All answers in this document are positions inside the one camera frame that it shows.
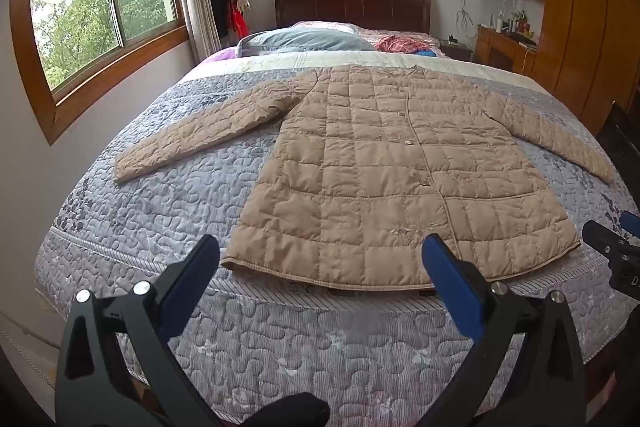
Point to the grey-blue pillow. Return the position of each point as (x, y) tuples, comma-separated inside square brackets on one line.
[(305, 41)]

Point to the wooden wardrobe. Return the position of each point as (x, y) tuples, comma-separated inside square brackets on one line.
[(580, 7)]

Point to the blue cloth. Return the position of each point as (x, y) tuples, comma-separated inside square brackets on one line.
[(427, 52)]

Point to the dark wooden headboard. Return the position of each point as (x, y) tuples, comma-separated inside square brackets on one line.
[(350, 7)]

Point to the beige quilted jacket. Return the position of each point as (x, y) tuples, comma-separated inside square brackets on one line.
[(370, 167)]

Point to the desk clutter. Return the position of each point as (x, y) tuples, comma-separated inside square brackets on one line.
[(520, 27)]

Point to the large wooden-framed window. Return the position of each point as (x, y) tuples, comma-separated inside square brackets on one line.
[(100, 7)]

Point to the black chair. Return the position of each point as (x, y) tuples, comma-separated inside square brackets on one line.
[(620, 132)]

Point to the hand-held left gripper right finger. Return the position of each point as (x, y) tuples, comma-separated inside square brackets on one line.
[(452, 287)]

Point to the grey quilted bedspread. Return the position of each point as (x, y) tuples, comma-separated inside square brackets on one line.
[(160, 187)]

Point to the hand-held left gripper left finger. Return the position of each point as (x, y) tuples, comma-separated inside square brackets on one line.
[(192, 279)]

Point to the red hanging garment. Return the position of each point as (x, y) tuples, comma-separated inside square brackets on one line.
[(240, 21)]

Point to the wooden desk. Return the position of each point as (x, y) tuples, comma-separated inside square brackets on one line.
[(500, 52)]

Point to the red plaid cloth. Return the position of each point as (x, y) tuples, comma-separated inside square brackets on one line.
[(402, 43)]

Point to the purple blanket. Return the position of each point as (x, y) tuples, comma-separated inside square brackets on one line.
[(222, 55)]

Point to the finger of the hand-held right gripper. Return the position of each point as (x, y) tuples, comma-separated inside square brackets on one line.
[(631, 223), (602, 237)]

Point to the black hanging garment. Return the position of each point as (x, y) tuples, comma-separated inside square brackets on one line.
[(217, 2)]

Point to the dark nightstand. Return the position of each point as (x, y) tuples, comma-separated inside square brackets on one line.
[(457, 51)]

